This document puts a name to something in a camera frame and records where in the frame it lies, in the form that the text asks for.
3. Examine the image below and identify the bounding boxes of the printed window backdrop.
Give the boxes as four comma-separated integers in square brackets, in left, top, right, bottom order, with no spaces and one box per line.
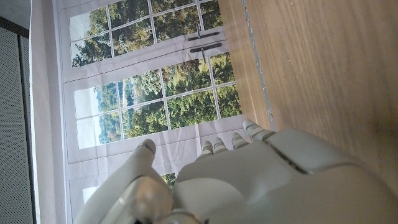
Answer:
[52,0,249,224]

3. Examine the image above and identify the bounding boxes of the grey tape strip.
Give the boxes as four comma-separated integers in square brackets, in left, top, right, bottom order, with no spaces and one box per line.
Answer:
[241,0,277,131]

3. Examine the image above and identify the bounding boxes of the white upright board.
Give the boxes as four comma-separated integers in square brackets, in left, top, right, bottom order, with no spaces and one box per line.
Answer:
[29,0,69,224]

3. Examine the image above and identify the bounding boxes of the grey perforated wall panel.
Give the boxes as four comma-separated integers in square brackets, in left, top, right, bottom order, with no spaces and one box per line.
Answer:
[0,16,37,224]

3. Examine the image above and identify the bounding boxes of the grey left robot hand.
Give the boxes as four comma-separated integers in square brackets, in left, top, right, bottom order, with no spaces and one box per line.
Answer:
[74,119,398,224]

